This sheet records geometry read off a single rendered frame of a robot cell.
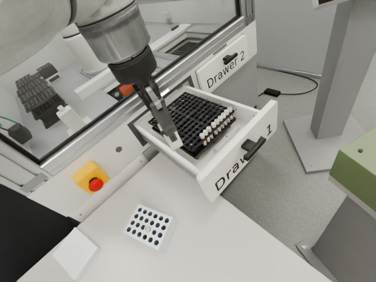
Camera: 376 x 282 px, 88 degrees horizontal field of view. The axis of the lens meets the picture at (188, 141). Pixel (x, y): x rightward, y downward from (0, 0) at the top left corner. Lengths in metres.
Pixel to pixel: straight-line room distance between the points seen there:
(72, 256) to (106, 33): 0.59
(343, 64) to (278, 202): 0.84
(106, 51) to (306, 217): 1.30
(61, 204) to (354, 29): 1.33
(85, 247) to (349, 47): 1.33
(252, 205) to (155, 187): 0.85
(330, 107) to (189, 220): 1.15
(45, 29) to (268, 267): 0.53
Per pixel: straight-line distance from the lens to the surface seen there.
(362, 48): 1.30
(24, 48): 0.22
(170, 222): 0.55
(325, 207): 1.43
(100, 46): 0.32
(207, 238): 0.55
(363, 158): 0.54
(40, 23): 0.22
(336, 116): 1.54
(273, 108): 0.55
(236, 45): 0.89
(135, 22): 0.31
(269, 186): 1.44
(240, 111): 0.61
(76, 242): 0.72
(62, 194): 0.70
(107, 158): 0.67
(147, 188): 0.67
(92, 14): 0.30
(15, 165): 0.62
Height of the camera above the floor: 1.28
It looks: 45 degrees down
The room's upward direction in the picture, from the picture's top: 25 degrees counter-clockwise
